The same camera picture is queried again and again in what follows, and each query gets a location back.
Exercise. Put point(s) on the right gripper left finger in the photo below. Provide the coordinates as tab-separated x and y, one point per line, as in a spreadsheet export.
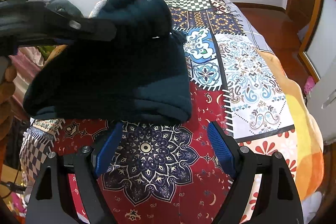
52	197

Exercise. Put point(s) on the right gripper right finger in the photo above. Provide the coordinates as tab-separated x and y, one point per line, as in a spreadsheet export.
278	199

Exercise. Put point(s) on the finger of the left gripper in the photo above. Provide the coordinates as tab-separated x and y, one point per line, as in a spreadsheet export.
72	28

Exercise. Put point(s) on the dark teal pants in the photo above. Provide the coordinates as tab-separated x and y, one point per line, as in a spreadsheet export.
138	76

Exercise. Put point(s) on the person's left hand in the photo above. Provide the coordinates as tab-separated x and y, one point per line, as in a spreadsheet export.
7	91

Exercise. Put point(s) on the orange yellow blanket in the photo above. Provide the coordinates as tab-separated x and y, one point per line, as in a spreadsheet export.
310	162

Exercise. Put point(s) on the patchwork patterned bedspread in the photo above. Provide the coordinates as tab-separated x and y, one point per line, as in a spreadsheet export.
169	173

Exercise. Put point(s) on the brown wooden wardrobe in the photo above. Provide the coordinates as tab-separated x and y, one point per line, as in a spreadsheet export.
317	50

